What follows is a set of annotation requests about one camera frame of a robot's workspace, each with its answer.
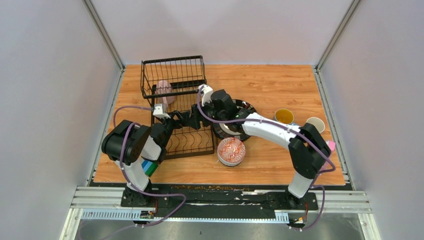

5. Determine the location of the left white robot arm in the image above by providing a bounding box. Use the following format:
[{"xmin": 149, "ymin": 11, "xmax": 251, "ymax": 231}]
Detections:
[{"xmin": 101, "ymin": 111, "xmax": 201, "ymax": 207}]

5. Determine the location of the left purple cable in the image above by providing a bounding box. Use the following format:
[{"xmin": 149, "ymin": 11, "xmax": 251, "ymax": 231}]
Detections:
[{"xmin": 112, "ymin": 105, "xmax": 187, "ymax": 229}]

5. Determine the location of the red patterned white bowl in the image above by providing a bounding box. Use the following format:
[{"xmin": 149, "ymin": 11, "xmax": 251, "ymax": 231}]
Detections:
[{"xmin": 216, "ymin": 137, "xmax": 246, "ymax": 167}]

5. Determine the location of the blue green striped sponge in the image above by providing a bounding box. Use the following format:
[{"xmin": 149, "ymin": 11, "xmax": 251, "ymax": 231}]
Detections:
[{"xmin": 141, "ymin": 160, "xmax": 158, "ymax": 178}]

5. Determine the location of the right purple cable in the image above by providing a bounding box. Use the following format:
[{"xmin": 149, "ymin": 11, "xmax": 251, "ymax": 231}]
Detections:
[{"xmin": 197, "ymin": 85, "xmax": 337, "ymax": 232}]

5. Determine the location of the purple cable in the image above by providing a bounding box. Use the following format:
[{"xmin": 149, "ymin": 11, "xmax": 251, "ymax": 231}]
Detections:
[
  {"xmin": 197, "ymin": 85, "xmax": 337, "ymax": 232},
  {"xmin": 112, "ymin": 105, "xmax": 187, "ymax": 229}
]

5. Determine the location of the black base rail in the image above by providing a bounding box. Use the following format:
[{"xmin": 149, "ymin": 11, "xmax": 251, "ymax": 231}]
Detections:
[{"xmin": 71, "ymin": 182, "xmax": 372, "ymax": 229}]

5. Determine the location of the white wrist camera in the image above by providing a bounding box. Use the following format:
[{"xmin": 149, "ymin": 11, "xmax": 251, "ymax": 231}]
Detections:
[
  {"xmin": 198, "ymin": 84, "xmax": 214, "ymax": 107},
  {"xmin": 152, "ymin": 103, "xmax": 171, "ymax": 119}
]

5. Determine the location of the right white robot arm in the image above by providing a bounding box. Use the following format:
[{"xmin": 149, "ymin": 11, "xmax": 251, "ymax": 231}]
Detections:
[{"xmin": 197, "ymin": 84, "xmax": 333, "ymax": 209}]

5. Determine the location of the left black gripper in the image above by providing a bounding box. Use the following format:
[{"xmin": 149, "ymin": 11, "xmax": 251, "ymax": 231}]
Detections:
[{"xmin": 158, "ymin": 110, "xmax": 191, "ymax": 148}]

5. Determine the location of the pink ceramic mug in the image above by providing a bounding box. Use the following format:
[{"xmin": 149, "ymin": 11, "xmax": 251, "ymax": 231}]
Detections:
[{"xmin": 156, "ymin": 80, "xmax": 175, "ymax": 106}]

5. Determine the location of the pink box with mirror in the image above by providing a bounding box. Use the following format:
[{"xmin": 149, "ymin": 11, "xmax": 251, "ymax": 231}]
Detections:
[{"xmin": 317, "ymin": 140, "xmax": 337, "ymax": 173}]

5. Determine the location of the black wire dish rack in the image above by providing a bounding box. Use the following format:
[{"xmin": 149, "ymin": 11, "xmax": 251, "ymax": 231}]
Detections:
[{"xmin": 140, "ymin": 55, "xmax": 215, "ymax": 160}]

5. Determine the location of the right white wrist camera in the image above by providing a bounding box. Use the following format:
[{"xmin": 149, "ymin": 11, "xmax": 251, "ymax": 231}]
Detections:
[{"xmin": 198, "ymin": 84, "xmax": 214, "ymax": 107}]

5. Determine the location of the black rimmed white plate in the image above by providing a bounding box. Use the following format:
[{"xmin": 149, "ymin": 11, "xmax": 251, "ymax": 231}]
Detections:
[{"xmin": 212, "ymin": 99, "xmax": 257, "ymax": 142}]

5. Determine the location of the blue butterfly mug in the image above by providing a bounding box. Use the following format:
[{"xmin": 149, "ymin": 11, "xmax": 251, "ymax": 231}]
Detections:
[{"xmin": 273, "ymin": 108, "xmax": 295, "ymax": 125}]

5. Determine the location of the light green mug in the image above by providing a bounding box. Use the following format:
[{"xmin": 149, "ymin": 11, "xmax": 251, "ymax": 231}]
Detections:
[{"xmin": 306, "ymin": 116, "xmax": 326, "ymax": 133}]

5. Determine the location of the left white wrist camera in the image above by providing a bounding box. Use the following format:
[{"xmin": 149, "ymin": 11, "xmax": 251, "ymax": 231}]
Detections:
[{"xmin": 152, "ymin": 103, "xmax": 171, "ymax": 119}]

